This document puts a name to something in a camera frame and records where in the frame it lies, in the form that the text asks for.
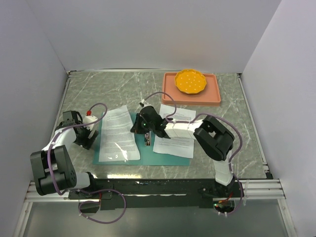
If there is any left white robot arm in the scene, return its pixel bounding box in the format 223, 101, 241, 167
30, 111, 99, 198

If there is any pink rectangular tray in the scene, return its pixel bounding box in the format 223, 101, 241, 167
161, 70, 221, 107

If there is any silver folder clip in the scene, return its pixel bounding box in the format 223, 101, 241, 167
144, 132, 151, 146

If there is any orange dotted plate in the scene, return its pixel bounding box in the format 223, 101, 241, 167
174, 69, 207, 95

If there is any printed paper sheet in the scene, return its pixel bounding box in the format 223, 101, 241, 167
98, 105, 140, 163
153, 108, 196, 158

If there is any teal file folder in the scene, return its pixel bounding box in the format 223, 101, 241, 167
92, 121, 190, 166

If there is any printed paper sheet bottom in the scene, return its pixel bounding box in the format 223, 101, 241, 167
153, 108, 196, 158

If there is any aluminium frame rail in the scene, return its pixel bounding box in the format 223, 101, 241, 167
24, 179, 285, 202

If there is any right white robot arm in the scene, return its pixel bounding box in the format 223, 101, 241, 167
130, 105, 235, 197

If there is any printed paper sheet top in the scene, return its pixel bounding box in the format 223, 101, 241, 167
98, 105, 140, 163

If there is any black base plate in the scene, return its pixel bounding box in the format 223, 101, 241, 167
68, 179, 244, 210

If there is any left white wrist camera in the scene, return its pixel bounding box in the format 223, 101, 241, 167
82, 110, 98, 131

